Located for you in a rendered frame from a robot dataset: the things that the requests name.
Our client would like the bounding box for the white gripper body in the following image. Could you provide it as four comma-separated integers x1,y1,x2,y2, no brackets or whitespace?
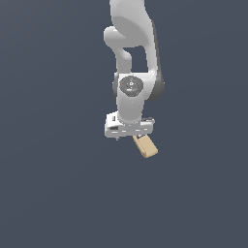
104,110,156,138

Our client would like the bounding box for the tan rectangular block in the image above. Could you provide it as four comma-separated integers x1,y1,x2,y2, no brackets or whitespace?
132,134,159,159

